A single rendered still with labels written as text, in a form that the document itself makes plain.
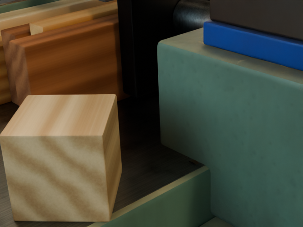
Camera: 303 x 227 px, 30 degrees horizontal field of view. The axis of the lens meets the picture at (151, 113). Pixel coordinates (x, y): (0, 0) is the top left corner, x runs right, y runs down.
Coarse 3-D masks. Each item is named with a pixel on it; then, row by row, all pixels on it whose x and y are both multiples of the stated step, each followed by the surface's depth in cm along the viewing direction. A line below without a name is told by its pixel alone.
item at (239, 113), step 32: (192, 32) 30; (160, 64) 29; (192, 64) 27; (224, 64) 26; (256, 64) 25; (160, 96) 30; (192, 96) 28; (224, 96) 26; (256, 96) 25; (288, 96) 24; (160, 128) 31; (192, 128) 29; (224, 128) 27; (256, 128) 26; (288, 128) 24; (192, 160) 29; (224, 160) 28; (256, 160) 26; (288, 160) 25; (224, 192) 29; (256, 192) 27; (288, 192) 25; (256, 224) 28; (288, 224) 26
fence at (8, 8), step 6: (24, 0) 41; (30, 0) 41; (36, 0) 41; (42, 0) 42; (48, 0) 42; (54, 0) 42; (0, 6) 40; (6, 6) 40; (12, 6) 40; (18, 6) 41; (24, 6) 41; (30, 6) 41; (0, 12) 40
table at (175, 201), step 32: (0, 128) 34; (128, 128) 33; (0, 160) 30; (128, 160) 30; (160, 160) 30; (0, 192) 27; (128, 192) 27; (160, 192) 27; (192, 192) 28; (0, 224) 25; (32, 224) 25; (64, 224) 25; (96, 224) 25; (128, 224) 26; (160, 224) 27; (192, 224) 29; (224, 224) 29
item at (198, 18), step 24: (120, 0) 34; (144, 0) 34; (168, 0) 36; (192, 0) 36; (120, 24) 35; (144, 24) 35; (168, 24) 36; (192, 24) 35; (120, 48) 36; (144, 48) 35; (144, 72) 36
